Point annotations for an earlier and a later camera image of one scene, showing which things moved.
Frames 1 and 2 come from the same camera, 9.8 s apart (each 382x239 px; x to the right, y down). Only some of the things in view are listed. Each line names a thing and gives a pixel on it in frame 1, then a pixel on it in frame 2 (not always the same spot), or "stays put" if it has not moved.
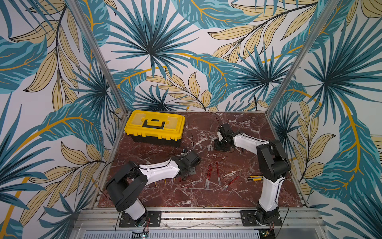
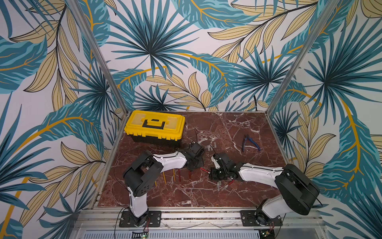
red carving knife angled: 230,183 stays put
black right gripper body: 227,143 to 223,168
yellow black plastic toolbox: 163,128 stays put
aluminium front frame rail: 108,218 stays put
